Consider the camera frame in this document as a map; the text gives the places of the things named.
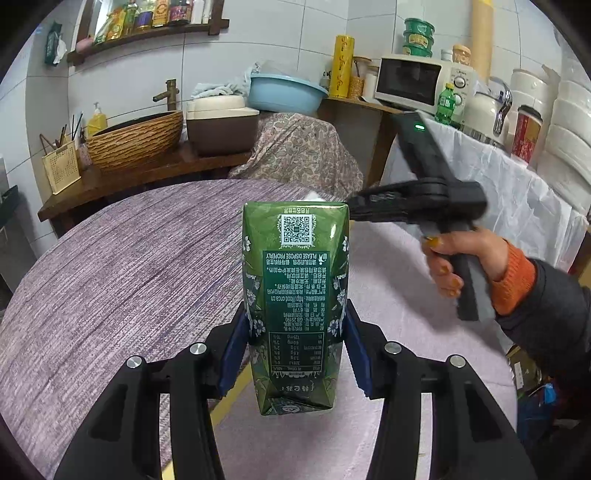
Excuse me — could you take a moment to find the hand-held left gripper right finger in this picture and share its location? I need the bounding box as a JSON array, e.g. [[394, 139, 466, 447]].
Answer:
[[341, 300, 539, 480]]

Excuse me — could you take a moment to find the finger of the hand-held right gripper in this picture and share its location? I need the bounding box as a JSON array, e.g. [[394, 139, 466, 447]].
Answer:
[[345, 181, 421, 224]]

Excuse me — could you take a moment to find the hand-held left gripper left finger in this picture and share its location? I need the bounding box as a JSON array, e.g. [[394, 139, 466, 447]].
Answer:
[[54, 305, 253, 480]]

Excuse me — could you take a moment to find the green drink carton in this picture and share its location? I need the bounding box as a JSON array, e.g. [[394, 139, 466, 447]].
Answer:
[[241, 200, 351, 416]]

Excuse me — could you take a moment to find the person's right forearm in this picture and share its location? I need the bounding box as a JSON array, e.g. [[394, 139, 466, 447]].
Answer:
[[489, 242, 591, 352]]

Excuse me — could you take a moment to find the person's right hand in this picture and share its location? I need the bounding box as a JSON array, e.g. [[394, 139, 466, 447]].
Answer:
[[421, 226, 511, 298]]

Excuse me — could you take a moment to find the white plastic cover sheet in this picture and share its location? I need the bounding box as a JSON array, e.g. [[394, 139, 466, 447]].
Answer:
[[383, 111, 589, 273]]

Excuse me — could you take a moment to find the white electric kettle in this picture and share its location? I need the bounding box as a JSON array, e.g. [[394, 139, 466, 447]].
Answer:
[[462, 76, 513, 146]]

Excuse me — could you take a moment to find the paisley cover cloth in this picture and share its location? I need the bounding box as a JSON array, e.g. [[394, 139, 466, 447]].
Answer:
[[227, 113, 365, 201]]

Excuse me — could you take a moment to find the red label paper cup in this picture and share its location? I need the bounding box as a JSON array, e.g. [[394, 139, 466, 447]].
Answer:
[[510, 105, 542, 164]]

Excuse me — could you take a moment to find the green soda bottle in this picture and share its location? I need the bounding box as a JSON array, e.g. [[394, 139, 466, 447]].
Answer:
[[435, 83, 458, 125]]

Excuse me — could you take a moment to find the white jar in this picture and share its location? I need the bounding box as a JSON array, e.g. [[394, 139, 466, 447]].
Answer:
[[362, 65, 380, 103]]

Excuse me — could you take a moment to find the glass storage jar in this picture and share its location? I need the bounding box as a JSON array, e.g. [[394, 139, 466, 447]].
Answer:
[[347, 56, 372, 100]]

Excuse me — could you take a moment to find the stack of white bowls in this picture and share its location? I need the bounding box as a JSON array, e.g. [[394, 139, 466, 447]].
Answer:
[[538, 78, 591, 213]]

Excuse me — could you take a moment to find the white microwave oven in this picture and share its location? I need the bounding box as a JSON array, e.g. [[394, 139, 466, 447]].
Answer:
[[373, 53, 478, 116]]

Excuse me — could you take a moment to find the white ceramic pot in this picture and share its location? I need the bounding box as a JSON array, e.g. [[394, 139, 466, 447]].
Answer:
[[510, 69, 552, 112]]

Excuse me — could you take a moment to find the purple striped tablecloth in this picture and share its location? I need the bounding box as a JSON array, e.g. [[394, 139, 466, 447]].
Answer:
[[0, 178, 370, 462]]

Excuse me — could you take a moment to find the yellow cling film roll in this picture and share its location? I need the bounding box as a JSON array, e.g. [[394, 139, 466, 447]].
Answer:
[[329, 34, 356, 99]]

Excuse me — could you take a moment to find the blue plastic basin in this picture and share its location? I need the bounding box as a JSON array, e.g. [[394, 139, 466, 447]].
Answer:
[[248, 74, 329, 114]]

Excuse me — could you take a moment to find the tan cardboard tube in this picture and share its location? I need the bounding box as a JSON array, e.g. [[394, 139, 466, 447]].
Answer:
[[471, 0, 495, 84]]

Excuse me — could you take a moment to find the cardboard box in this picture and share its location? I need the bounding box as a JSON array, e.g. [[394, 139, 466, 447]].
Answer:
[[505, 344, 555, 398]]

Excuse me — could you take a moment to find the brown and white rice cooker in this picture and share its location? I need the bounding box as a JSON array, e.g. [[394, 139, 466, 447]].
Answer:
[[185, 95, 260, 155]]

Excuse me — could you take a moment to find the dark wooden counter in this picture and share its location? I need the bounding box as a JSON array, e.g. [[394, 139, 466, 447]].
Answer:
[[38, 150, 252, 232]]

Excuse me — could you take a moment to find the pale blue towel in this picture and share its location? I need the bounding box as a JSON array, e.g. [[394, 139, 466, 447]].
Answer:
[[191, 65, 259, 99]]

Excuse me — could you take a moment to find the woven pattern wash basin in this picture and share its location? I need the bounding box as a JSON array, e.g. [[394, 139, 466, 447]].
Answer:
[[85, 110, 184, 172]]

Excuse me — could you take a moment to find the brass faucet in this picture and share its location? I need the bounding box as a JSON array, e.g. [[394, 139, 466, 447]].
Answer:
[[153, 79, 178, 112]]

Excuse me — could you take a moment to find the beige chopstick holder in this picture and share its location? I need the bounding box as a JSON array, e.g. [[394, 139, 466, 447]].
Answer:
[[41, 138, 81, 195]]

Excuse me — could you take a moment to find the yellow soap pump bottle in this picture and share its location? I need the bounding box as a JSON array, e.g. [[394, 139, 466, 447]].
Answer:
[[87, 102, 108, 138]]

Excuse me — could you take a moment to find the row of condiment bottles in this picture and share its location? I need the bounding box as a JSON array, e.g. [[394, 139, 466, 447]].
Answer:
[[92, 0, 215, 45]]

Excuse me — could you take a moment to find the dark wooden wall shelf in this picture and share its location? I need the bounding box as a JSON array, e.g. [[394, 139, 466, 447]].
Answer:
[[67, 0, 230, 65]]

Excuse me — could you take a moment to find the green wall tissue pack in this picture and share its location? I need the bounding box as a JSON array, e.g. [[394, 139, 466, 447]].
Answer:
[[45, 22, 69, 65]]

